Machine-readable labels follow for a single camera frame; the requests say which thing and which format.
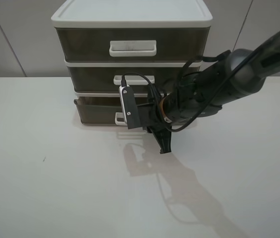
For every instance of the dark translucent middle drawer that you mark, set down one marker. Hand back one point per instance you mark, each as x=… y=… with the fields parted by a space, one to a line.
x=107 y=79

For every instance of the dark translucent bottom drawer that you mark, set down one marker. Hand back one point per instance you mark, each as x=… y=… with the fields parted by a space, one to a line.
x=104 y=110

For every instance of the white plastic drawer cabinet frame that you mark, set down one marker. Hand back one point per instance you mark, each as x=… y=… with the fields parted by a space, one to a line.
x=104 y=14

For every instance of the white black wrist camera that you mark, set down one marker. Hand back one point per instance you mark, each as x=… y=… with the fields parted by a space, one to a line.
x=129 y=107

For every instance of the dark translucent drawer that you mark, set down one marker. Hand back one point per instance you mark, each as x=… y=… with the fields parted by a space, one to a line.
x=107 y=79
x=104 y=110
x=126 y=44

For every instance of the dark translucent top drawer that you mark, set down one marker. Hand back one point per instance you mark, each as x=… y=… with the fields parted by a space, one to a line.
x=126 y=44

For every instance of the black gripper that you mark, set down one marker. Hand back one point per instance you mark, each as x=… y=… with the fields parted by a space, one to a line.
x=150 y=119

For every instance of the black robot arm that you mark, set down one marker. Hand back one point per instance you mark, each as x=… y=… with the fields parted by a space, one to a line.
x=204 y=84

